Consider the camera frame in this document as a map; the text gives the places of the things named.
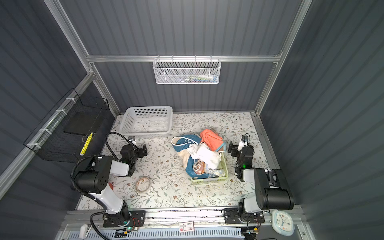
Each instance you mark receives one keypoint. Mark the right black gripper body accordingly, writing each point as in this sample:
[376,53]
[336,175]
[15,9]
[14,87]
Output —
[235,150]

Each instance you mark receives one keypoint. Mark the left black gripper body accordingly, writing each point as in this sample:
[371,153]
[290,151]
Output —
[141,151]

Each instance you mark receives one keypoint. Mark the blue beige Doraemon towel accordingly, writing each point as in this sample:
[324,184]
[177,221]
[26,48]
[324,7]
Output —
[199,161]

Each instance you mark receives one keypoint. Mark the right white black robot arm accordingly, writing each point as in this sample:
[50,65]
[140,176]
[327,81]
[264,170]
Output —
[271,190]

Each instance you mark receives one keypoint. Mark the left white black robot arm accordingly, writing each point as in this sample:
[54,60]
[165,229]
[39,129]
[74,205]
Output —
[90,177]

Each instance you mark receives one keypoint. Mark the clear tape roll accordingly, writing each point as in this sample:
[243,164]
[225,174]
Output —
[143,184]

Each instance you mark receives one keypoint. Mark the orange towel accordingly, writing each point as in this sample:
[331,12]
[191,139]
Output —
[213,140]

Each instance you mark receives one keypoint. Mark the white plastic laundry basket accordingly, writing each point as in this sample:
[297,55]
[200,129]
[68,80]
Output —
[147,122]

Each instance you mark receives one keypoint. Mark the white towel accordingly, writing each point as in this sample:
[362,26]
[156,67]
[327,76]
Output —
[203,153]

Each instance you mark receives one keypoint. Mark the white round clock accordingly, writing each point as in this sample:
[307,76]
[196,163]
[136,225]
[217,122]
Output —
[282,223]

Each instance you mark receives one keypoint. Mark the red white label card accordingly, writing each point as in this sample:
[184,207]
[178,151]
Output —
[186,227]

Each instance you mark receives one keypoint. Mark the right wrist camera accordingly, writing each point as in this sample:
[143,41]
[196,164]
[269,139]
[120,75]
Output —
[244,142]

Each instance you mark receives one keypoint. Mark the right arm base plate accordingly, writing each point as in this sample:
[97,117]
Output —
[237,216]

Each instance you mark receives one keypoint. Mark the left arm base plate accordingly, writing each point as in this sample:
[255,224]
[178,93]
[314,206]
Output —
[133,219]

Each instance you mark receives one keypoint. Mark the black wire wall basket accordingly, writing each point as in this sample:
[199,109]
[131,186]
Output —
[61,137]

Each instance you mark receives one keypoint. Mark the white wire wall basket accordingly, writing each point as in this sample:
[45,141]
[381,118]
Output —
[194,72]

